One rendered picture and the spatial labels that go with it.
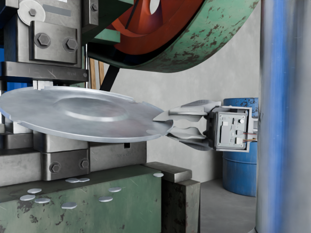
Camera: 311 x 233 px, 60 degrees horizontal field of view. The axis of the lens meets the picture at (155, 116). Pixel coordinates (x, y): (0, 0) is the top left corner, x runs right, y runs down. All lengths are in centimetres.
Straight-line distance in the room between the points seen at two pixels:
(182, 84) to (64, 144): 216
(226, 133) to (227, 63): 284
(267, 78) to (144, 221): 51
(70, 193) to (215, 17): 54
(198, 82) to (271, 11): 264
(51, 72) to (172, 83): 197
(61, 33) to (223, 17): 41
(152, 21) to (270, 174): 82
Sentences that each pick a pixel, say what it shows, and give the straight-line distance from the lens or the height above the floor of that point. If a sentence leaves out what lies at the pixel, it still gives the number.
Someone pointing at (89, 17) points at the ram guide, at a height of 100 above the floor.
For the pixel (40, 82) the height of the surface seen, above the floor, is 85.
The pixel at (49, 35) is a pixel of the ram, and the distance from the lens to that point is 65.
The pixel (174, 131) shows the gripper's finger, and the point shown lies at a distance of 48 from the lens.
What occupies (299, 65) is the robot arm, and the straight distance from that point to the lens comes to 18.
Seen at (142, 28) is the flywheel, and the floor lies 107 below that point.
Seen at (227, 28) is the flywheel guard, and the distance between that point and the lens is 81.
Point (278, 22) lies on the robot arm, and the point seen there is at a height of 85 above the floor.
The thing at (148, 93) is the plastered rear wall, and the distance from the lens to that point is 237.
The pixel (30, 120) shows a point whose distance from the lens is 40.
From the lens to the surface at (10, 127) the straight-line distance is 70.
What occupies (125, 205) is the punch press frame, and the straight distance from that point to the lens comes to 60.
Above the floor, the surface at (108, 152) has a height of 69.
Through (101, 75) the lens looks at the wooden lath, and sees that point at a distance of 188.
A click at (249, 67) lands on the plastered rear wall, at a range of 362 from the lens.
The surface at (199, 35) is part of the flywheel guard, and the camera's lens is 76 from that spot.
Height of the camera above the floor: 79
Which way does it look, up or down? 2 degrees down
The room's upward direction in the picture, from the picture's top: straight up
